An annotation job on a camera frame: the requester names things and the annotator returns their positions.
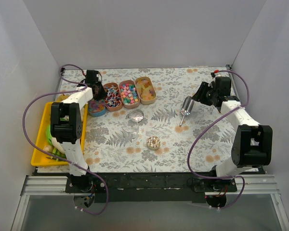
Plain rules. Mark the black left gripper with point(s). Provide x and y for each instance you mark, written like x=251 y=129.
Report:
x=98 y=90

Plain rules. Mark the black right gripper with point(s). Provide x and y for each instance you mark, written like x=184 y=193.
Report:
x=200 y=93

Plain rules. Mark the blue candy tray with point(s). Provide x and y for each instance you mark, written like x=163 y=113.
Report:
x=96 y=107

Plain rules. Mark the beige gummy candy tray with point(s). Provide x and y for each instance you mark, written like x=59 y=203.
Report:
x=145 y=90

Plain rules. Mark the clear glass jar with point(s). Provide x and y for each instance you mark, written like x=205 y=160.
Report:
x=130 y=130

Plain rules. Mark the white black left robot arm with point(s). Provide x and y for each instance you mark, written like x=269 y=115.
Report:
x=66 y=127

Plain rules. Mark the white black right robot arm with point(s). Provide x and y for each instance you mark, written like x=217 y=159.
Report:
x=252 y=145

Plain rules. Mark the pink lollipop tray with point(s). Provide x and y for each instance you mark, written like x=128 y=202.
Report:
x=113 y=101

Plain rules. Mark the clear glass jar lid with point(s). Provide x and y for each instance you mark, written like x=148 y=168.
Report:
x=136 y=115

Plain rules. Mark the floral patterned table mat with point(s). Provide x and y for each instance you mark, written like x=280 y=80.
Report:
x=199 y=144

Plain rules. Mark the white toy vegetable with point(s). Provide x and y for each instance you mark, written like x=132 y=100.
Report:
x=54 y=147

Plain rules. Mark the small donut decorated tin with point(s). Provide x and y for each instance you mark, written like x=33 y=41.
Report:
x=153 y=143

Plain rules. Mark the green toy vegetables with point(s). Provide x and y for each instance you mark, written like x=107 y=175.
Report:
x=48 y=134

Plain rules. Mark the yellow plastic bin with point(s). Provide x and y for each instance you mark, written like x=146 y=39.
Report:
x=39 y=158

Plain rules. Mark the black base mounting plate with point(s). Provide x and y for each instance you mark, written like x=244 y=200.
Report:
x=151 y=187

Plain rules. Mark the aluminium frame rail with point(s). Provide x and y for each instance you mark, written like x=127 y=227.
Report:
x=55 y=185

